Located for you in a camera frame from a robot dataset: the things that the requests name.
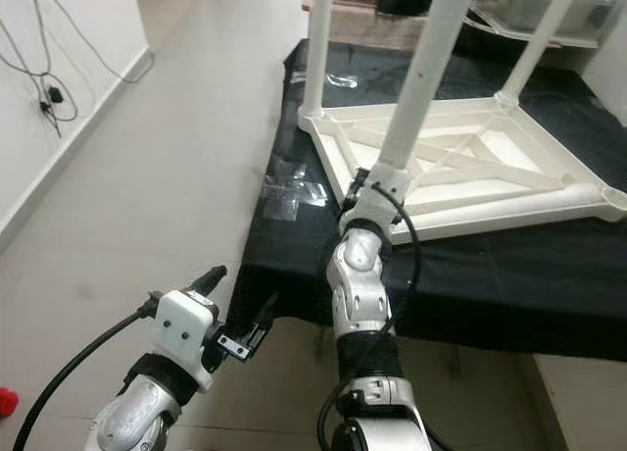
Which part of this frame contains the white plastic children table top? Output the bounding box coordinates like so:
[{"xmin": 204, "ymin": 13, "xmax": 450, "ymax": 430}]
[{"xmin": 297, "ymin": 96, "xmax": 627, "ymax": 244}]

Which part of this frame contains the crumpled clear tape patch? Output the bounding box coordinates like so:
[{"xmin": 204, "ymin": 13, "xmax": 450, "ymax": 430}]
[{"xmin": 265, "ymin": 165, "xmax": 329, "ymax": 222}]

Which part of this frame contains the clear tape strip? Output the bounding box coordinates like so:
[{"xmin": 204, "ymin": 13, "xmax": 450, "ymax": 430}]
[{"xmin": 294, "ymin": 71, "xmax": 359, "ymax": 87}]

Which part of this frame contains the beige patterned cloth bench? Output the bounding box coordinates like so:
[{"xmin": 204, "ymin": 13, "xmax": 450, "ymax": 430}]
[{"xmin": 328, "ymin": 0, "xmax": 432, "ymax": 50}]

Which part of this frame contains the black tablecloth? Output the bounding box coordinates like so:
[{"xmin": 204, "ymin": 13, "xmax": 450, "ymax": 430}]
[{"xmin": 223, "ymin": 39, "xmax": 627, "ymax": 364}]

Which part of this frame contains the red plastic stool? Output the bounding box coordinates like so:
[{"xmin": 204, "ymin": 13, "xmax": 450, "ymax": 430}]
[{"xmin": 0, "ymin": 387, "xmax": 21, "ymax": 418}]

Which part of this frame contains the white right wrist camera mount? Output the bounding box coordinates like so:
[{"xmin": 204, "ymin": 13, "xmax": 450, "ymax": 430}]
[{"xmin": 343, "ymin": 165, "xmax": 412, "ymax": 231}]

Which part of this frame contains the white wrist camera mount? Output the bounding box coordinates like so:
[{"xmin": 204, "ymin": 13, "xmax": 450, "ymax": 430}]
[
  {"xmin": 343, "ymin": 165, "xmax": 412, "ymax": 231},
  {"xmin": 152, "ymin": 289, "xmax": 218, "ymax": 388}
]

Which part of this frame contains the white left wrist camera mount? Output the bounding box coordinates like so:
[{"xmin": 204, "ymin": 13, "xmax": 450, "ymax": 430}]
[{"xmin": 152, "ymin": 289, "xmax": 218, "ymax": 388}]

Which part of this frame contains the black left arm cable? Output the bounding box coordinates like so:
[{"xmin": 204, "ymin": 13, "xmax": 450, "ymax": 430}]
[{"xmin": 15, "ymin": 309, "xmax": 163, "ymax": 451}]

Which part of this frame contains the black wall cable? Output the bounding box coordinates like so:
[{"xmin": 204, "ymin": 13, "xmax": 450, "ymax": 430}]
[
  {"xmin": 39, "ymin": 0, "xmax": 155, "ymax": 84},
  {"xmin": 0, "ymin": 0, "xmax": 74, "ymax": 133}
]

